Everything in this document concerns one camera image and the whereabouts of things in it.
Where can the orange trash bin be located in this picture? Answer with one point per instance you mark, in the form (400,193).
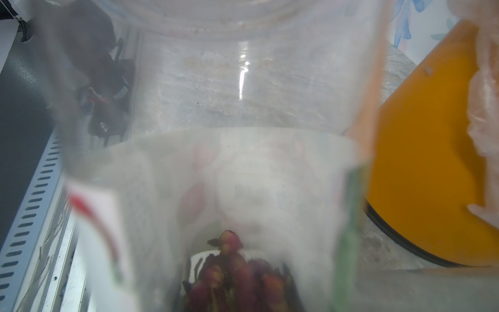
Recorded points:
(427,171)

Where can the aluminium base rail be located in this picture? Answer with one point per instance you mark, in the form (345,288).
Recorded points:
(41,264)

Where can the white-lidded flower tea jar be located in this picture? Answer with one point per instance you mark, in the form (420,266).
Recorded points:
(216,153)

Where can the clear plastic bin liner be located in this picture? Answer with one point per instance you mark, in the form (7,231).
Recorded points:
(482,108)

